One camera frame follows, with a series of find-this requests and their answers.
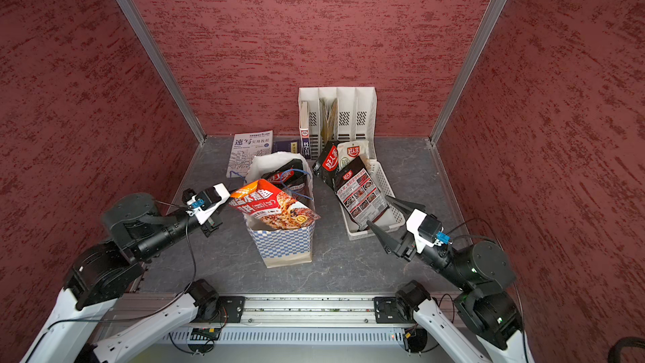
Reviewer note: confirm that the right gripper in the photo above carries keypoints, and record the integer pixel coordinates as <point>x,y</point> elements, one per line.
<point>402,249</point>

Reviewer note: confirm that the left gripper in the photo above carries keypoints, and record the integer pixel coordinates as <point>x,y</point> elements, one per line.
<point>212,224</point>

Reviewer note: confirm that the dark condiment packet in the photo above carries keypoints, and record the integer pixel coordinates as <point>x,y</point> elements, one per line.
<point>359,194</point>

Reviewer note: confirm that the orange condiment packet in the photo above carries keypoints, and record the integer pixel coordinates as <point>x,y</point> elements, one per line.
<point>275,208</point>

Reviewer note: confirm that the blue checkered paper bag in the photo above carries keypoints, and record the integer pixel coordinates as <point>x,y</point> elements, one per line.
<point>282,248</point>

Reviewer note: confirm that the green black condiment packet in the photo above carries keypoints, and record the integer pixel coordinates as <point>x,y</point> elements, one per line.
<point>290,176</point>

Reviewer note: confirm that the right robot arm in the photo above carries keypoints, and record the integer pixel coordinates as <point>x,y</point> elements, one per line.
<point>483,273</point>

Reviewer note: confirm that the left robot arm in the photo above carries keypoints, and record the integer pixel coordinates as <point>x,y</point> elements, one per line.
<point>102,274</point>

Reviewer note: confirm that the white condiment packet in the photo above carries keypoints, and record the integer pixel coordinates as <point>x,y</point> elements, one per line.
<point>348,151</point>

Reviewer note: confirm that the black red condiment packet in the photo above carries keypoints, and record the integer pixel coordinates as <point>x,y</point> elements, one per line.
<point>327,163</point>

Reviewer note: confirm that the white plastic basket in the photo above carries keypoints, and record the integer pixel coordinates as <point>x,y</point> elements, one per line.
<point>391,221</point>

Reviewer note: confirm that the white sketch tutorial book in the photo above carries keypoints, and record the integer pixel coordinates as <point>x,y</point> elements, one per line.
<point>245,148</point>

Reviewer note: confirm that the dark blue book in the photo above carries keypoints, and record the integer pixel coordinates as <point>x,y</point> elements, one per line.
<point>290,146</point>

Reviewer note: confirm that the white file organizer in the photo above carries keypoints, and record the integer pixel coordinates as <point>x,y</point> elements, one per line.
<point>357,109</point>

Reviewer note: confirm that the brown folders in organizer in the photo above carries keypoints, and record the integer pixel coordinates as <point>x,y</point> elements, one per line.
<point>328,108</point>

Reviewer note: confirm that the blue white upright book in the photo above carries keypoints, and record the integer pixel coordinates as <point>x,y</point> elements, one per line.
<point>304,130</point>

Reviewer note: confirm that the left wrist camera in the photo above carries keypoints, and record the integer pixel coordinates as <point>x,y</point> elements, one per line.
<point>205,205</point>

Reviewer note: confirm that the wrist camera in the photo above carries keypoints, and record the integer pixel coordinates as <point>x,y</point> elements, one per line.
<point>427,231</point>
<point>205,205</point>

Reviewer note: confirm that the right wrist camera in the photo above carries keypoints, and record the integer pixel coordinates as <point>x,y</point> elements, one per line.
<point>427,231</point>

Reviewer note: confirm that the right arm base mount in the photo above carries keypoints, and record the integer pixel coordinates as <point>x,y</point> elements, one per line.
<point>390,310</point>

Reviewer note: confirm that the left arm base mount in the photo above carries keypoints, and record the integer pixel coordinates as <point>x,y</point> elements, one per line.
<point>227,310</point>

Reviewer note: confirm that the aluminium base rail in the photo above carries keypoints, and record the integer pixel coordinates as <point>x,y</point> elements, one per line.
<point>272,310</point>

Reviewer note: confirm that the left corner metal post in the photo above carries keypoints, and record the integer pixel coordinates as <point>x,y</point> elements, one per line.
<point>137,23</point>

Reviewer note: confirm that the corner metal post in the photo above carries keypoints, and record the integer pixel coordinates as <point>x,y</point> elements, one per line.
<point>137,23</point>
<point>487,24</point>

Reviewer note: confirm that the right corner metal post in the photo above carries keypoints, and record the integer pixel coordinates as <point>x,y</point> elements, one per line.
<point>487,24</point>

